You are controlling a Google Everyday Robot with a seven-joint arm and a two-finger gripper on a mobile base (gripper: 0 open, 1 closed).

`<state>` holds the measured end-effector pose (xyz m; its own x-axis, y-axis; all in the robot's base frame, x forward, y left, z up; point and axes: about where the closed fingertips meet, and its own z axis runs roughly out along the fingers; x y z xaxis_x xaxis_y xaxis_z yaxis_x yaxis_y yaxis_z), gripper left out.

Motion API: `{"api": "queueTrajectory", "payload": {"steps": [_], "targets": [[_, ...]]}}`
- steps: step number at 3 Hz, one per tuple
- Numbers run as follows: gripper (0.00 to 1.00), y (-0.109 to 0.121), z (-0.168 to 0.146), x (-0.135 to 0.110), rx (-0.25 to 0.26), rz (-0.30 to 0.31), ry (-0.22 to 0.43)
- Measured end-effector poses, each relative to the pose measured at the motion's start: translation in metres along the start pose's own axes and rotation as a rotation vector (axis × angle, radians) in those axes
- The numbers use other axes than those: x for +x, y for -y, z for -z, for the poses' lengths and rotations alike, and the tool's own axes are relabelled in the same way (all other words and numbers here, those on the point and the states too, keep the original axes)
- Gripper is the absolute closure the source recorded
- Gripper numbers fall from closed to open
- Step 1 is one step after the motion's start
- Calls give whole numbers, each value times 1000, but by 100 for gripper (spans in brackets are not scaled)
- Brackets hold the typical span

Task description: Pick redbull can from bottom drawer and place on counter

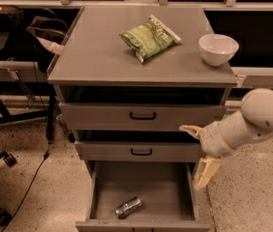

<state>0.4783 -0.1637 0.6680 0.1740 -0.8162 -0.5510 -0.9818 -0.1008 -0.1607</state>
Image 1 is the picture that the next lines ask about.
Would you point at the black top drawer handle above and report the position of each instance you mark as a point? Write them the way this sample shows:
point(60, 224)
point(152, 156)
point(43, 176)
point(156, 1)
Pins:
point(143, 117)

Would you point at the silver redbull can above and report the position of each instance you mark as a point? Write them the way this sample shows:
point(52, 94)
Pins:
point(127, 207)

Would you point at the black middle drawer handle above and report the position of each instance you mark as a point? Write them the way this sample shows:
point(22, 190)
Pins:
point(141, 153)

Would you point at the grey top drawer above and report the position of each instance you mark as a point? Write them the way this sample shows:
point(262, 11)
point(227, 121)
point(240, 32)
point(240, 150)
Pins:
point(115, 116)

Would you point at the dark bag on desk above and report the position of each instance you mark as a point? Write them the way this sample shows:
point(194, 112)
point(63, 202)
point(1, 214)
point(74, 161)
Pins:
point(48, 32)

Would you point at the white bowl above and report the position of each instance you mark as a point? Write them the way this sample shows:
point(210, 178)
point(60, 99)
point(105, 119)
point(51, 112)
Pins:
point(217, 49)

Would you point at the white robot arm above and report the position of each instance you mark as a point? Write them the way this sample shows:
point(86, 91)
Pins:
point(252, 123)

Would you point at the grey middle drawer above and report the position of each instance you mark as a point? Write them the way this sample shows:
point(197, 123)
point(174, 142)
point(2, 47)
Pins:
point(120, 151)

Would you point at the black desk with frame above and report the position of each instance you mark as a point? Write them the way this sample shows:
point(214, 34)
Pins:
point(23, 68)

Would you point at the grey drawer cabinet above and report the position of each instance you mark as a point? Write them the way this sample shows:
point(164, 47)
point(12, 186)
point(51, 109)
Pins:
point(96, 66)

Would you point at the green chip bag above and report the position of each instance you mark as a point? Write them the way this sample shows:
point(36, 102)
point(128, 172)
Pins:
point(149, 39)

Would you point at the black drawer handle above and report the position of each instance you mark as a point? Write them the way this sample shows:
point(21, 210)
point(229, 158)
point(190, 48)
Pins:
point(143, 117)
point(141, 153)

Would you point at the grey drawer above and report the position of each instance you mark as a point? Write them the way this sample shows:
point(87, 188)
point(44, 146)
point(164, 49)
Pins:
point(115, 116)
point(164, 188)
point(120, 151)

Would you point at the grey bottom drawer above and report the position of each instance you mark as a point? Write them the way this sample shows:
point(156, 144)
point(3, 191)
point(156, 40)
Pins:
point(164, 188)

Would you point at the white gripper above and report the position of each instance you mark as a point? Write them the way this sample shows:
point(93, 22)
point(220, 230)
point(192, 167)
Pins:
point(213, 139)

